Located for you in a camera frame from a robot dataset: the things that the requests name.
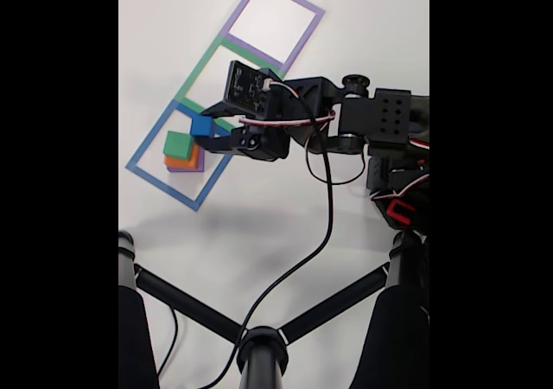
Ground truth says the small blue cube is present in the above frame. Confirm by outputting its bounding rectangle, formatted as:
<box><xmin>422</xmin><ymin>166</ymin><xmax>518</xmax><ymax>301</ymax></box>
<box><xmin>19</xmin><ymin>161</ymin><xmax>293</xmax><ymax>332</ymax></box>
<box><xmin>190</xmin><ymin>115</ymin><xmax>216</xmax><ymax>138</ymax></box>

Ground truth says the large purple cube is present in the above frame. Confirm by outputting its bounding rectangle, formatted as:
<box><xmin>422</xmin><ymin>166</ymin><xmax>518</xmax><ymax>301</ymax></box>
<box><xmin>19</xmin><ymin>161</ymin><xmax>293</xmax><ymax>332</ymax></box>
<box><xmin>166</xmin><ymin>146</ymin><xmax>206</xmax><ymax>173</ymax></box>

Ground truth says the green cube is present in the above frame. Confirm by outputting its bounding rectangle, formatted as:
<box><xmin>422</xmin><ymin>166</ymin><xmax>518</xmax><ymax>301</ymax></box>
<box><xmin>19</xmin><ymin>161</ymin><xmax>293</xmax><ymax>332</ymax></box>
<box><xmin>162</xmin><ymin>130</ymin><xmax>194</xmax><ymax>157</ymax></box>

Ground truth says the orange cube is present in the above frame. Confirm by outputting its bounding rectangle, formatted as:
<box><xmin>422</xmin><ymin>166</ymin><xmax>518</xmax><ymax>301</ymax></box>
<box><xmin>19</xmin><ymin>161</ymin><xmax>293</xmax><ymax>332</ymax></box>
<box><xmin>163</xmin><ymin>142</ymin><xmax>200</xmax><ymax>169</ymax></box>

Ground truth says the red table clamp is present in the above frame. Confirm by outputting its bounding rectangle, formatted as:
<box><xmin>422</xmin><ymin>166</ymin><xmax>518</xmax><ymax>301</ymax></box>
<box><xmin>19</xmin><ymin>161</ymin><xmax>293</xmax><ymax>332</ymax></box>
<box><xmin>385</xmin><ymin>198</ymin><xmax>416</xmax><ymax>226</ymax></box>

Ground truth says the black tripod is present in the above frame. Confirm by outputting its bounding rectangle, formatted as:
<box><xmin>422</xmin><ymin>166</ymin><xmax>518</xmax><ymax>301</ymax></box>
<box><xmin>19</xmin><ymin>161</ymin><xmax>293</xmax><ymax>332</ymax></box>
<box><xmin>118</xmin><ymin>229</ymin><xmax>430</xmax><ymax>389</ymax></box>

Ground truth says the red white servo wire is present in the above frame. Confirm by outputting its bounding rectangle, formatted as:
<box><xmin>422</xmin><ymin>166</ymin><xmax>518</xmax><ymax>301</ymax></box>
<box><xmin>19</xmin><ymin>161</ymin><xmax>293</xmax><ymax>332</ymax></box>
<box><xmin>370</xmin><ymin>172</ymin><xmax>430</xmax><ymax>202</ymax></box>
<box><xmin>238</xmin><ymin>80</ymin><xmax>430</xmax><ymax>187</ymax></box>

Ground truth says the green square frame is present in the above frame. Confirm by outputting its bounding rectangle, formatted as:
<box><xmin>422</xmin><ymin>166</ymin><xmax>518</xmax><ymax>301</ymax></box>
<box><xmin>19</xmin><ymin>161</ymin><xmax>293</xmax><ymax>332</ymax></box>
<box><xmin>175</xmin><ymin>34</ymin><xmax>286</xmax><ymax>133</ymax></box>

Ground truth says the purple square frame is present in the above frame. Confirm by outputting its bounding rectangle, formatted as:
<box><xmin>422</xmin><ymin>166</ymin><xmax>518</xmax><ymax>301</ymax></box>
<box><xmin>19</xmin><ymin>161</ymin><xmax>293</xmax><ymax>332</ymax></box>
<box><xmin>220</xmin><ymin>0</ymin><xmax>326</xmax><ymax>71</ymax></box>

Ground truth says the blue square frame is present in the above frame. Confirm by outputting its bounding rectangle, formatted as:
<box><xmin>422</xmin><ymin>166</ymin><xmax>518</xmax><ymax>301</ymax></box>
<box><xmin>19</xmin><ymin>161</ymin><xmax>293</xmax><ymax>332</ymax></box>
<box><xmin>124</xmin><ymin>99</ymin><xmax>237</xmax><ymax>212</ymax></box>

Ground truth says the thick black camera cable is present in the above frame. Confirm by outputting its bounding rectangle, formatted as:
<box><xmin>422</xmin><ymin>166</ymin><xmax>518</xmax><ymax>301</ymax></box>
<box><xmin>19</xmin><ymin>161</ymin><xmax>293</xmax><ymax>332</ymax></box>
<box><xmin>198</xmin><ymin>85</ymin><xmax>336</xmax><ymax>389</ymax></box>

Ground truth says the thin black cable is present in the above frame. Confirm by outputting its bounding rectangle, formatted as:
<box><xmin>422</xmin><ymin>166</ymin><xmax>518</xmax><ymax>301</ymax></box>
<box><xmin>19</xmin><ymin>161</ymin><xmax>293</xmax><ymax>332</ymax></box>
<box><xmin>156</xmin><ymin>306</ymin><xmax>179</xmax><ymax>377</ymax></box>

